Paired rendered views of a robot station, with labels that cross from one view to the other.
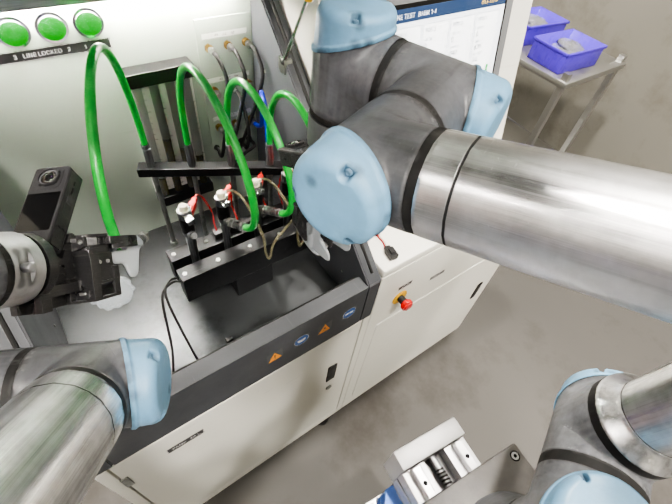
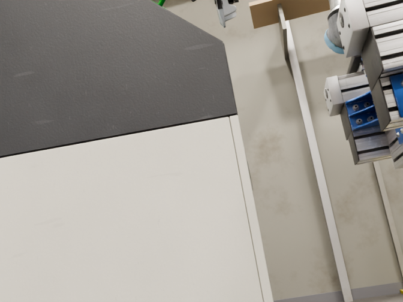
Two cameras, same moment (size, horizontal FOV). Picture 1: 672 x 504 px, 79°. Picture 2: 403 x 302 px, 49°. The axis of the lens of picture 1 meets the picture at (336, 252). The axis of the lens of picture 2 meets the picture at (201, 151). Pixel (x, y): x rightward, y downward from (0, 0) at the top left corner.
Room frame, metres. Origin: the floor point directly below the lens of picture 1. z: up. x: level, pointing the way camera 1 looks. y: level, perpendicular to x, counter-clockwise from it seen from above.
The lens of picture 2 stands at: (-0.41, 1.05, 0.53)
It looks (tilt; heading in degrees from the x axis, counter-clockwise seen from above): 13 degrees up; 315
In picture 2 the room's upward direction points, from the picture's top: 10 degrees counter-clockwise
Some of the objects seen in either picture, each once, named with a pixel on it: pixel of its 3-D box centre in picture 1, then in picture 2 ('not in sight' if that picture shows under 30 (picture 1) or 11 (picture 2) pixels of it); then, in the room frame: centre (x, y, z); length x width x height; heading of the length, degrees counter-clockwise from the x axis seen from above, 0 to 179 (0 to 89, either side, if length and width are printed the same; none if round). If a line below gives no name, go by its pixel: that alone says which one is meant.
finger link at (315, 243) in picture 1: (319, 245); (227, 11); (0.39, 0.03, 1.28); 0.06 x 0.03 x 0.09; 42
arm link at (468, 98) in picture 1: (432, 109); not in sight; (0.35, -0.07, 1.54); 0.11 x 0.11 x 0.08; 63
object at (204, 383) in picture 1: (247, 361); not in sight; (0.38, 0.15, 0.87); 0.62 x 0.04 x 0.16; 132
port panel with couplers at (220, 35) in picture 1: (231, 87); not in sight; (0.91, 0.31, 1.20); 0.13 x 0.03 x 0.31; 132
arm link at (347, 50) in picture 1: (352, 63); not in sight; (0.41, 0.01, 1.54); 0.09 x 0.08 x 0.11; 63
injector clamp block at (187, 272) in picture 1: (245, 257); not in sight; (0.64, 0.22, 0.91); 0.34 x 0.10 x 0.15; 132
